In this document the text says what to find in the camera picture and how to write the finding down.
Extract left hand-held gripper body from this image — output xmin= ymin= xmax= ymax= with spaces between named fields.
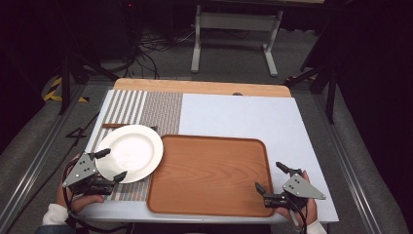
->
xmin=61 ymin=152 xmax=116 ymax=197

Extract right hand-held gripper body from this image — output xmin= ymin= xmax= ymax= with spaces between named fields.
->
xmin=263 ymin=168 xmax=327 ymax=210

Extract white round plate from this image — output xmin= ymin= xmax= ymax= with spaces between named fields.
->
xmin=94 ymin=124 xmax=165 ymax=184

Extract person's right hand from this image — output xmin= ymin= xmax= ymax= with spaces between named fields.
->
xmin=275 ymin=170 xmax=319 ymax=227

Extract person's left hand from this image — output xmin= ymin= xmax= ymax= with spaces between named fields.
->
xmin=56 ymin=153 xmax=105 ymax=215

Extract brown wooden chopsticks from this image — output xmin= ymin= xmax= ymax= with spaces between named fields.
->
xmin=101 ymin=123 xmax=159 ymax=132

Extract wooden tray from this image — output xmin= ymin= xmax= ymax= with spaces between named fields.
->
xmin=146 ymin=134 xmax=276 ymax=218

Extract person's leg in jeans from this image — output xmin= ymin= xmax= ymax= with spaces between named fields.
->
xmin=34 ymin=224 xmax=76 ymax=234

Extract striped woven placemat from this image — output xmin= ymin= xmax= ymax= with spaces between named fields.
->
xmin=88 ymin=90 xmax=184 ymax=202

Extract yellow black hazard tape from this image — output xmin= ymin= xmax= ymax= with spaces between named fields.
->
xmin=43 ymin=76 xmax=91 ymax=103

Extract black tripod stand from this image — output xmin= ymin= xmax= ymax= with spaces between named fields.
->
xmin=57 ymin=53 xmax=120 ymax=116

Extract black metal stand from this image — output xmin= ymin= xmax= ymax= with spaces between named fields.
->
xmin=284 ymin=48 xmax=339 ymax=125

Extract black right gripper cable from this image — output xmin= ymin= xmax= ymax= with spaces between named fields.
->
xmin=285 ymin=194 xmax=309 ymax=234

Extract aluminium floor rail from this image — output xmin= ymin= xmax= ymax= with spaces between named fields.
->
xmin=0 ymin=83 xmax=86 ymax=230
xmin=312 ymin=93 xmax=385 ymax=234

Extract bundle of black floor cables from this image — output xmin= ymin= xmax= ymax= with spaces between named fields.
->
xmin=125 ymin=19 xmax=198 ymax=80

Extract white metal desk frame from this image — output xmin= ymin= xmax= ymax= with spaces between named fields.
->
xmin=190 ymin=4 xmax=284 ymax=78

